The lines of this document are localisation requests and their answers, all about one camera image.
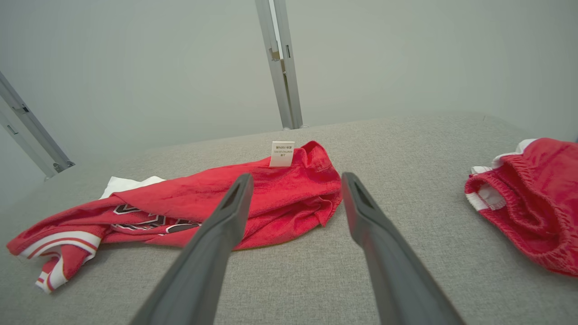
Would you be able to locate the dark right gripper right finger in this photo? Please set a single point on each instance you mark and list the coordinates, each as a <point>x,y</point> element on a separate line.
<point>393,271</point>

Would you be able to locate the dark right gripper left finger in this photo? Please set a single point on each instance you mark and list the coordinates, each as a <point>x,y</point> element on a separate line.
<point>203,262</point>

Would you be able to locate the red jersey with number 23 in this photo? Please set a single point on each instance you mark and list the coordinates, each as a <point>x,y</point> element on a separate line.
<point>280,198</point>

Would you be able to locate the red shorts with white stripe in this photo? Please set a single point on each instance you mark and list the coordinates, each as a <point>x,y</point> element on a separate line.
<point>537,203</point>

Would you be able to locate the grey metal post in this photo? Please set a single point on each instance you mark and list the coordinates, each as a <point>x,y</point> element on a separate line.
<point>282,76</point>

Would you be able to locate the grey metal frame rail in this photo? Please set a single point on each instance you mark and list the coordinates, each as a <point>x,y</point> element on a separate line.
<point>31,131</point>

